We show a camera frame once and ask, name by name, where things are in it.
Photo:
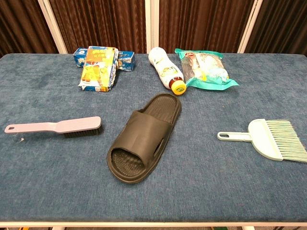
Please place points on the black rubber slipper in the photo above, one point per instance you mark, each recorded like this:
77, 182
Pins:
146, 129

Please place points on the white partition post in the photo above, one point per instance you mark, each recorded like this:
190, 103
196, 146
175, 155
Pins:
250, 26
51, 26
152, 24

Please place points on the blue snack box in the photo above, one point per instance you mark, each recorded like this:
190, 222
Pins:
126, 61

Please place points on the mint green hand broom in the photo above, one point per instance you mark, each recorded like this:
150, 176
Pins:
261, 139

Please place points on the green plastic snack bag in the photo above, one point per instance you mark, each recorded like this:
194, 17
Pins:
206, 69

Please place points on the blue fabric table cover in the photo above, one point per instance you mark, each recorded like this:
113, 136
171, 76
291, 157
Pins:
60, 179

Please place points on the white bottle yellow cap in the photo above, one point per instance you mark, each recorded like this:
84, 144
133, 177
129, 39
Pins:
163, 67

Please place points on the yellow snack box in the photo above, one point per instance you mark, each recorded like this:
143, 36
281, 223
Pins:
98, 69

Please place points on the brown curtain panel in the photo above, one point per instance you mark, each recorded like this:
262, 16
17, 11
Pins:
283, 24
21, 24
204, 21
103, 21

